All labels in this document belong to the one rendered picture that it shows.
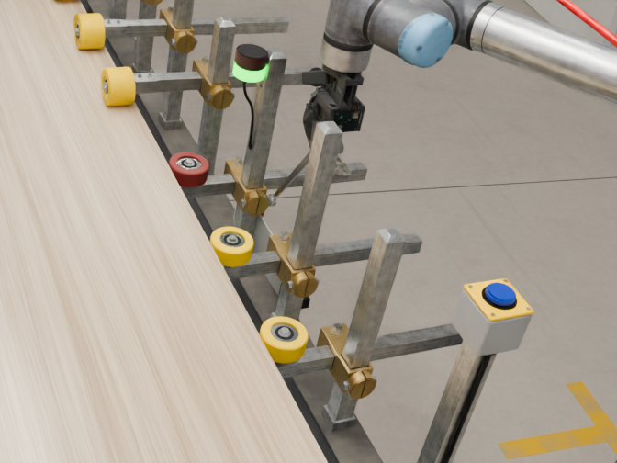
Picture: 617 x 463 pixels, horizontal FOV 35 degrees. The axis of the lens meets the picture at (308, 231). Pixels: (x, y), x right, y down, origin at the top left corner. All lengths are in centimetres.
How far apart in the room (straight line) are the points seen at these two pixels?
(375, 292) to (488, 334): 33
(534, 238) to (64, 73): 203
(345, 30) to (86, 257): 59
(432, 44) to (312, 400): 67
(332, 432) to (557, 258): 201
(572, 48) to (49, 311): 94
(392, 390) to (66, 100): 131
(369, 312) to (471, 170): 243
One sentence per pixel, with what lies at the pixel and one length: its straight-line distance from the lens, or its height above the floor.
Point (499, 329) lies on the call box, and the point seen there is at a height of 120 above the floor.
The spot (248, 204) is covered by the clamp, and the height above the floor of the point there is 85.
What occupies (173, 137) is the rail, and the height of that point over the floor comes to 70.
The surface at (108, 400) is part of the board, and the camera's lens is 151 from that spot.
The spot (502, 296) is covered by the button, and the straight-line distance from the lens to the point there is 131.
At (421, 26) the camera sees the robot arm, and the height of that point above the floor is 136.
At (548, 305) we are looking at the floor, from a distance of 343.
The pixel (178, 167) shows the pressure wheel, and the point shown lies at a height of 91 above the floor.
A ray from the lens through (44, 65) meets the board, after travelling 230.
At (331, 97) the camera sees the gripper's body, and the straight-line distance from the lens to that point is 182.
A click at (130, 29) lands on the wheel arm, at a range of 238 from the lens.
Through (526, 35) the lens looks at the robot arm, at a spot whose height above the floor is 137.
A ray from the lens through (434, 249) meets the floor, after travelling 349.
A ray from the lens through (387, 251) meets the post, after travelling 153.
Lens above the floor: 201
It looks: 36 degrees down
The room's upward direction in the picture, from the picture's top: 13 degrees clockwise
